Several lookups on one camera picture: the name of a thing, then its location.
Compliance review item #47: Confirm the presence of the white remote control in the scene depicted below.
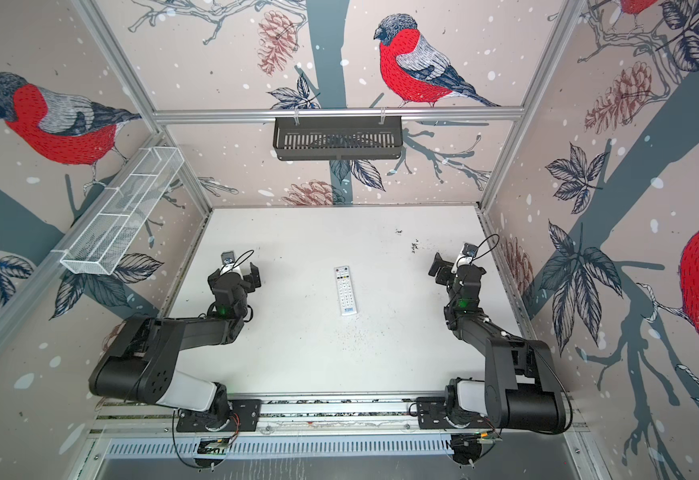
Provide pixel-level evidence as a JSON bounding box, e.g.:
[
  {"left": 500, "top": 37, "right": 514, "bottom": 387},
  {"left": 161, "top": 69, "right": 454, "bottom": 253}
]
[{"left": 333, "top": 266, "right": 357, "bottom": 316}]

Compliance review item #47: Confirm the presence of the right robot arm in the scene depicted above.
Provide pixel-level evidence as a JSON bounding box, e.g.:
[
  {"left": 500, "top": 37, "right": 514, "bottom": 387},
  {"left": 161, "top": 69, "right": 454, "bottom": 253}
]
[{"left": 429, "top": 253, "right": 573, "bottom": 435}]

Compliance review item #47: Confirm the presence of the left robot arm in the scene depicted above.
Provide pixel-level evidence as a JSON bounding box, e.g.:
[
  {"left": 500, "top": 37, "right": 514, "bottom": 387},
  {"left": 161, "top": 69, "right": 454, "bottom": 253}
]
[{"left": 88, "top": 265, "right": 261, "bottom": 433}]

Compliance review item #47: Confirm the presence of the left camera cable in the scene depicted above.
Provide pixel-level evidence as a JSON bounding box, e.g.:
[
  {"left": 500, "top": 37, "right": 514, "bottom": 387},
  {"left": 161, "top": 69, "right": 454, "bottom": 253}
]
[{"left": 231, "top": 249, "right": 255, "bottom": 278}]

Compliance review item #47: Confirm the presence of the camera cable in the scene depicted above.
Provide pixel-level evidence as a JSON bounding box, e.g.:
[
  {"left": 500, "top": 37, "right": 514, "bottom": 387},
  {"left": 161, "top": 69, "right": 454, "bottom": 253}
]
[
  {"left": 471, "top": 233, "right": 501, "bottom": 262},
  {"left": 231, "top": 249, "right": 255, "bottom": 278}
]

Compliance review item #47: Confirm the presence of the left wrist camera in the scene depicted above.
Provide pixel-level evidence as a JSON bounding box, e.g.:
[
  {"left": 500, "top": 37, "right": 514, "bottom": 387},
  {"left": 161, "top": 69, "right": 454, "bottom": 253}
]
[{"left": 219, "top": 251, "right": 240, "bottom": 275}]

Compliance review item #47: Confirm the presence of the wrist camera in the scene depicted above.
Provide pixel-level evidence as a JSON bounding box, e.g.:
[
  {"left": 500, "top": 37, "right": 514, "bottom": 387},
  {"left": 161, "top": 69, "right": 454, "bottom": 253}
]
[
  {"left": 451, "top": 242, "right": 479, "bottom": 273},
  {"left": 219, "top": 251, "right": 240, "bottom": 275}
]

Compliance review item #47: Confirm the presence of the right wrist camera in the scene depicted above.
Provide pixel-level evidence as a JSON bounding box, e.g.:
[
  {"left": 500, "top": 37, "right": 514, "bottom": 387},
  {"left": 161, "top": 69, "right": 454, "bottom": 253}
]
[{"left": 451, "top": 242, "right": 479, "bottom": 273}]

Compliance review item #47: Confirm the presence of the right camera cable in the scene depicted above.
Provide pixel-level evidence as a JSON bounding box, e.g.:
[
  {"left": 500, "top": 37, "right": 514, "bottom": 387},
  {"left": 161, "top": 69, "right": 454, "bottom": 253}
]
[{"left": 471, "top": 233, "right": 501, "bottom": 262}]

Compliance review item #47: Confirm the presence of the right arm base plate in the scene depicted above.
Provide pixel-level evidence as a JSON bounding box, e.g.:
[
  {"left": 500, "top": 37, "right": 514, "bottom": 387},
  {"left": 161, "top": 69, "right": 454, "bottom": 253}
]
[{"left": 411, "top": 397, "right": 495, "bottom": 431}]

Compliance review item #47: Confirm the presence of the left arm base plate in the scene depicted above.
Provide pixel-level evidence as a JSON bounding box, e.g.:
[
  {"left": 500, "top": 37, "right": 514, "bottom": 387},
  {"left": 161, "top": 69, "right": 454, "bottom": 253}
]
[{"left": 175, "top": 399, "right": 262, "bottom": 434}]

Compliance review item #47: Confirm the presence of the black wall basket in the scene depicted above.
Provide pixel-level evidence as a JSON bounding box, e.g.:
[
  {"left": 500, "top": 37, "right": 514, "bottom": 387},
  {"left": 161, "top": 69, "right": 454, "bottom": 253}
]
[{"left": 272, "top": 116, "right": 403, "bottom": 161}]

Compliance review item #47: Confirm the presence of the white mesh wall shelf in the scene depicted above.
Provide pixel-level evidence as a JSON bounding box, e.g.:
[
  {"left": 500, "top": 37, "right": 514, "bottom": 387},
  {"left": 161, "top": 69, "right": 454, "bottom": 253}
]
[{"left": 60, "top": 146, "right": 184, "bottom": 275}]

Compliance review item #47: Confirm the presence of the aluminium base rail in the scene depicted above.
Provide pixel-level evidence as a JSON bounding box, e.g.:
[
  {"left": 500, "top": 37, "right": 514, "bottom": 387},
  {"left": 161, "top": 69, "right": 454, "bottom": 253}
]
[{"left": 87, "top": 391, "right": 591, "bottom": 439}]

